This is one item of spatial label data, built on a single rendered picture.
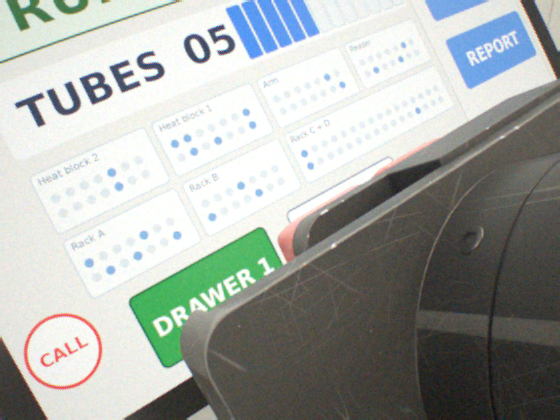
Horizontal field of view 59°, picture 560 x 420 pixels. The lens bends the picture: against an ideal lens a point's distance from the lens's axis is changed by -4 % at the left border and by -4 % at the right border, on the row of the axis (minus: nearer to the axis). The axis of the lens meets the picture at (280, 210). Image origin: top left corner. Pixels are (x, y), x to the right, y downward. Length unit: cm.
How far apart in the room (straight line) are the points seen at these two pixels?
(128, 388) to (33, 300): 7
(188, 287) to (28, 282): 9
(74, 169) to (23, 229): 4
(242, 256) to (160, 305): 6
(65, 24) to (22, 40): 3
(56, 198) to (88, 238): 3
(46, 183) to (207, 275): 10
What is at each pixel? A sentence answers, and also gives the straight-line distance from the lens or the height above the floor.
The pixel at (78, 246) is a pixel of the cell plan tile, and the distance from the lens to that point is 30.
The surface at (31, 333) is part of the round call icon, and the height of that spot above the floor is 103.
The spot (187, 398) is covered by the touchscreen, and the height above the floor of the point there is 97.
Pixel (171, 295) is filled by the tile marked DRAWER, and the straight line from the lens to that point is 31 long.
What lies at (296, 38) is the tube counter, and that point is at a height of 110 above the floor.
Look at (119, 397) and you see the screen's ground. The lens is 31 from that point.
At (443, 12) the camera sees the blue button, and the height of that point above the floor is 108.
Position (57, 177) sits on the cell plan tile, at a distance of 30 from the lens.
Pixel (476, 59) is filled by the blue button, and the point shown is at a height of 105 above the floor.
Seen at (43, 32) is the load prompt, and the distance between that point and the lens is 33.
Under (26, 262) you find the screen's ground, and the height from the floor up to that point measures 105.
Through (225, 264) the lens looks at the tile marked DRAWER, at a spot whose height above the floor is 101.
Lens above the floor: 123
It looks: 40 degrees down
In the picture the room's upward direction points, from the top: 8 degrees counter-clockwise
